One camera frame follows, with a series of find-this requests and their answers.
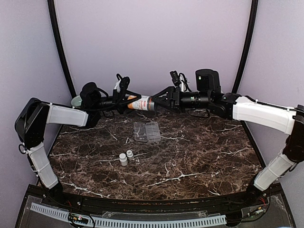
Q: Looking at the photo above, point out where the black left frame post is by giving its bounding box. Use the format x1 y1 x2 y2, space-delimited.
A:
47 0 76 98

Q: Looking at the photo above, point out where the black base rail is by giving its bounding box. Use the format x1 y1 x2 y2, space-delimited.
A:
23 182 283 214

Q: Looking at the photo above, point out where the white pill bottle front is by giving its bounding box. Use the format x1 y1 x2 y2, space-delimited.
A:
119 153 128 166

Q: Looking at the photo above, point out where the clear plastic pill organizer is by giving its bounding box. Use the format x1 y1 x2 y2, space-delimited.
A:
133 122 161 143

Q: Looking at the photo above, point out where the white slotted cable duct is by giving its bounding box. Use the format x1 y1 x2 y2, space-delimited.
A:
29 203 227 228

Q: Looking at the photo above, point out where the black right frame post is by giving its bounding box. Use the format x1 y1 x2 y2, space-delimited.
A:
232 0 259 93

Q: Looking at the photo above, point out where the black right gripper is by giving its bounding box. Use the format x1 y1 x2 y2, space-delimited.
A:
151 86 211 114

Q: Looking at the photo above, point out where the white pill bottle rear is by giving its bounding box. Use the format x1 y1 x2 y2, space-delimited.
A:
126 150 134 160

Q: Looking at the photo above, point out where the black frame post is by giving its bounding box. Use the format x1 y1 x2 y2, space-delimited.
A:
47 0 76 98
232 0 259 93

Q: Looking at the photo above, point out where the white pill bottle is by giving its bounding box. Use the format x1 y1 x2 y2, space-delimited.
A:
126 150 134 160
119 153 128 166

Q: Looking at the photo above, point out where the teal bowl on plate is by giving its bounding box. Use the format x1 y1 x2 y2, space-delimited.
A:
71 95 82 108

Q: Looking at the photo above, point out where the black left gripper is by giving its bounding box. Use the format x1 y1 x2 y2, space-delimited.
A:
94 88 144 114

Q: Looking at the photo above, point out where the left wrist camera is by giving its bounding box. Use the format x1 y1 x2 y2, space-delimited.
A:
114 74 130 93

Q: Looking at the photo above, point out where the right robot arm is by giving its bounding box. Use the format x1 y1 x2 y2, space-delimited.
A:
152 69 304 206

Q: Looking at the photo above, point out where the orange pill bottle grey cap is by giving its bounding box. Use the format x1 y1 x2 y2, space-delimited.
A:
127 95 157 111

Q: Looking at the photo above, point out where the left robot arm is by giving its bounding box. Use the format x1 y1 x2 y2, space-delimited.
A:
14 77 142 190

